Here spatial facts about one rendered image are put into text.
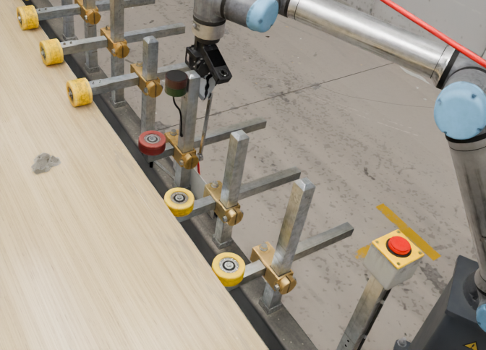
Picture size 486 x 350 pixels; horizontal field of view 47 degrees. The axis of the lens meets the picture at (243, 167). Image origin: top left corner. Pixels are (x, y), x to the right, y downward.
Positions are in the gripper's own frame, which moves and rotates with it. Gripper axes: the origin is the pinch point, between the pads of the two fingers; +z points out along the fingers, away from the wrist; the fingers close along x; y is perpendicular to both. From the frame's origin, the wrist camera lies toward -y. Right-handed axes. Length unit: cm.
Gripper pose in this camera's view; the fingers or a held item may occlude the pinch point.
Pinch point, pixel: (205, 97)
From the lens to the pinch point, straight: 168.3
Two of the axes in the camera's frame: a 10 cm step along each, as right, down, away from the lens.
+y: -5.4, -6.1, 5.8
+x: -8.3, 2.7, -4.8
